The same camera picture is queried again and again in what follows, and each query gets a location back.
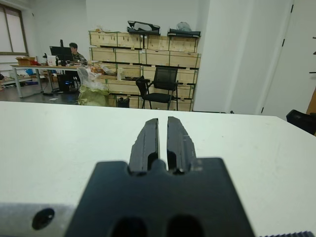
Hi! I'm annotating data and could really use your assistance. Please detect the black computer tower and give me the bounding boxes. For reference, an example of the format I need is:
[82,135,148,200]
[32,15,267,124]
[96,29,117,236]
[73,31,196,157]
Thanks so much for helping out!
[58,73,76,93]

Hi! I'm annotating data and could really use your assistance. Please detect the stacked wooden crates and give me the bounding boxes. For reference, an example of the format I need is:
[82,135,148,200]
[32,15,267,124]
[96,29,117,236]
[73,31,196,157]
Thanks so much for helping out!
[88,29,202,112]

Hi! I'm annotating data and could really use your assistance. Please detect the flat black tray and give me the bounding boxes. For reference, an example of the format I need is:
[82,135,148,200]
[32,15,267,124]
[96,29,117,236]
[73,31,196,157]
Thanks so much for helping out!
[167,27,201,39]

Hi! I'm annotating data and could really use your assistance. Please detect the low white shelf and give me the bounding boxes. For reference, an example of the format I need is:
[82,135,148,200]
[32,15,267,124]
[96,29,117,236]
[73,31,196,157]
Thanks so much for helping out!
[0,74,39,86]

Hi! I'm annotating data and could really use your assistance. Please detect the seated person in dark jacket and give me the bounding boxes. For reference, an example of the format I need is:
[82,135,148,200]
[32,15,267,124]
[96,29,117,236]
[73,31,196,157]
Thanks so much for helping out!
[68,42,88,66]

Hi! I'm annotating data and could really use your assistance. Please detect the open black equipment case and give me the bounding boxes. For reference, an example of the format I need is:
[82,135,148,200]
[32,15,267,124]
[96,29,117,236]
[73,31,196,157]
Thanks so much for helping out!
[127,20,161,36]

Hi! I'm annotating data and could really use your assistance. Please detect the black mesh office chair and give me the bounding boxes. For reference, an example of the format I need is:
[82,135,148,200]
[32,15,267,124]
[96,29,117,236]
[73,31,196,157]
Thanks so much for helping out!
[141,66,179,111]

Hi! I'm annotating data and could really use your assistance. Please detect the small black bin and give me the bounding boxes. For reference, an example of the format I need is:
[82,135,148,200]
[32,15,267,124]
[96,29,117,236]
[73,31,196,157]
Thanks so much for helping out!
[116,97,131,109]

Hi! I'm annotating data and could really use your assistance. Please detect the grey plastic bag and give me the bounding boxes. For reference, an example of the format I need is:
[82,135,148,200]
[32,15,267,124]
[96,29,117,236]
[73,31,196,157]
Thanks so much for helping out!
[176,21,193,32]

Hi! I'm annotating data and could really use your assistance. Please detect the white office desk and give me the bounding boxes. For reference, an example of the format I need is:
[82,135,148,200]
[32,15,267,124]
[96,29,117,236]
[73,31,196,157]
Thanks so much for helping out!
[10,63,83,99]

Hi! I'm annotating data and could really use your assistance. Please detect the clear plastic bag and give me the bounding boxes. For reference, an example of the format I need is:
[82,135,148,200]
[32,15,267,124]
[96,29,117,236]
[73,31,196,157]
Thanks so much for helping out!
[77,66,109,92]

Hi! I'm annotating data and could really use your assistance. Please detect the brown framed window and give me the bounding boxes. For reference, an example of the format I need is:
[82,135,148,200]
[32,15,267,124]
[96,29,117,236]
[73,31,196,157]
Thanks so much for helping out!
[0,4,28,56]

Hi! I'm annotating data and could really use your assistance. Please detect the black padded chair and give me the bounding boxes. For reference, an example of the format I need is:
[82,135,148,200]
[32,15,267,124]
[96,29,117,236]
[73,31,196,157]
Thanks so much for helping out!
[286,109,316,136]

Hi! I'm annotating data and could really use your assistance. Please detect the black folding chair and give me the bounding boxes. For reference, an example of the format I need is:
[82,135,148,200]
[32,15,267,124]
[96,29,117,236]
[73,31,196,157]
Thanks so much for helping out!
[135,76,152,109]

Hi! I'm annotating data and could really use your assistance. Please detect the open cardboard box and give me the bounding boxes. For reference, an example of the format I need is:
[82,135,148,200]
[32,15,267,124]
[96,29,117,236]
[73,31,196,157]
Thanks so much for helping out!
[15,56,38,66]

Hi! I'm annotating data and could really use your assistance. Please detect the white door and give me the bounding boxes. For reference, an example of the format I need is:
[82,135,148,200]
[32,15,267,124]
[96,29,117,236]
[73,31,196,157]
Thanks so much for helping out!
[261,0,316,116]

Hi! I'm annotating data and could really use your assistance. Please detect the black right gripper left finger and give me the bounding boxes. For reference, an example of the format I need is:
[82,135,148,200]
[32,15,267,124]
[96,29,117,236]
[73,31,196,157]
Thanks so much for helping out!
[130,118,160,173]

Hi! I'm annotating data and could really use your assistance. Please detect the brown wooden board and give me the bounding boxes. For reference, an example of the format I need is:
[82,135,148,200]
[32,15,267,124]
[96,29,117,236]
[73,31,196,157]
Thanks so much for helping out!
[306,87,316,116]

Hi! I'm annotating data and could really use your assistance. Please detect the black computer monitor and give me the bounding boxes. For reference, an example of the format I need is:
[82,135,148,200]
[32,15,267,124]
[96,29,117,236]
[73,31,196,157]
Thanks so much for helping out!
[49,39,74,62]

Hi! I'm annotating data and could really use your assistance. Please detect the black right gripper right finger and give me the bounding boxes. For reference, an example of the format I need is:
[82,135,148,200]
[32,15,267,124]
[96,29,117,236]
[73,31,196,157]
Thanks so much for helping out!
[166,116,198,174]

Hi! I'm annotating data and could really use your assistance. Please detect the yellow-green sack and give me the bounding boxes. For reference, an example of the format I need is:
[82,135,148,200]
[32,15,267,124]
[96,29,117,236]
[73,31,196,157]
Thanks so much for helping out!
[78,85,111,107]

